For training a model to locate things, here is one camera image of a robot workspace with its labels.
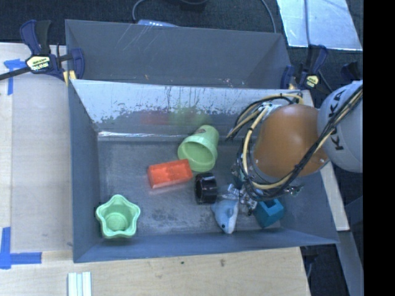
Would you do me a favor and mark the teal block with notch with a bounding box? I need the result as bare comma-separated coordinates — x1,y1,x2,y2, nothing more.
253,197,285,229

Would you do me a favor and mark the grey-blue toy dolphin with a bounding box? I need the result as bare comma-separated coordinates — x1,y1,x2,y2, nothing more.
210,198,240,235

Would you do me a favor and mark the light green plastic cup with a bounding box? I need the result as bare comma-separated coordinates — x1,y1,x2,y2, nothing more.
177,125,220,173

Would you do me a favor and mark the orange-red flat block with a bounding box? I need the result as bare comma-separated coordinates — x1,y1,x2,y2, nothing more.
146,158,194,190

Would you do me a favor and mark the grey metal bin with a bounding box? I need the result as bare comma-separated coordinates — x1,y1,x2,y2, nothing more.
64,18,341,264

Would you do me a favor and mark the green star-shaped cup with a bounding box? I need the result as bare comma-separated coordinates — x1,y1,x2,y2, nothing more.
94,194,142,240

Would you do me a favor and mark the black plastic ring cup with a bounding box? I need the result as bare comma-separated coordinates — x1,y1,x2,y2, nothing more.
194,172,218,205

